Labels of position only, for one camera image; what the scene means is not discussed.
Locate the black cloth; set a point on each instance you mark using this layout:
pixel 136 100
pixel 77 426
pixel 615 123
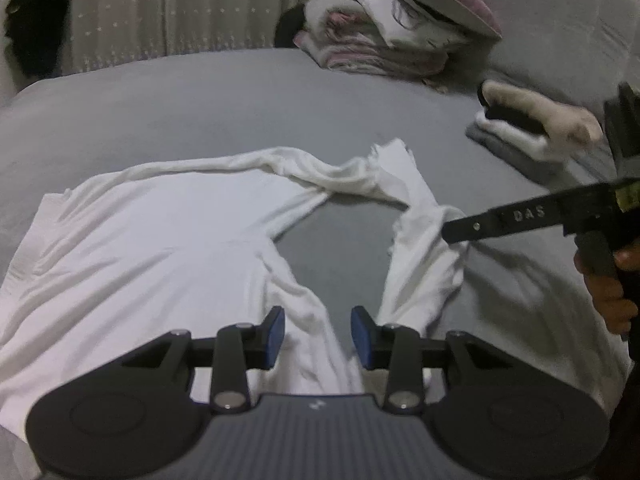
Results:
pixel 290 25

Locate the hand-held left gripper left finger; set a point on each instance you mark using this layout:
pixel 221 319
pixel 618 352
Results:
pixel 272 335

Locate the grey star-print curtain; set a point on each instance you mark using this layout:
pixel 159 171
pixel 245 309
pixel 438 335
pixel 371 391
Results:
pixel 225 5
pixel 120 10

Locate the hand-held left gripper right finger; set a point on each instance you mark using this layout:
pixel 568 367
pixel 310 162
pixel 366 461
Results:
pixel 362 335

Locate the person's right hand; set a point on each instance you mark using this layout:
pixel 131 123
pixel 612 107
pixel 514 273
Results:
pixel 615 305

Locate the white long-sleeve shirt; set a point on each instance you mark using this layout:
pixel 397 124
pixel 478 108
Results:
pixel 150 260

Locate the white folded garment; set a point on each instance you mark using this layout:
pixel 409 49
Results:
pixel 515 137

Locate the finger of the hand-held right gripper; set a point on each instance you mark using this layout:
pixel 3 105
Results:
pixel 470 225

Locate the folded floral quilt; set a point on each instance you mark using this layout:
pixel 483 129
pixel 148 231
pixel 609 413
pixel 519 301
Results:
pixel 350 45

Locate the white flower-outline pillow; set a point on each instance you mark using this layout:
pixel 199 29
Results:
pixel 395 20

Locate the dark hanging clothes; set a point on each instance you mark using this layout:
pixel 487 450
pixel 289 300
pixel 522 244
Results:
pixel 40 30

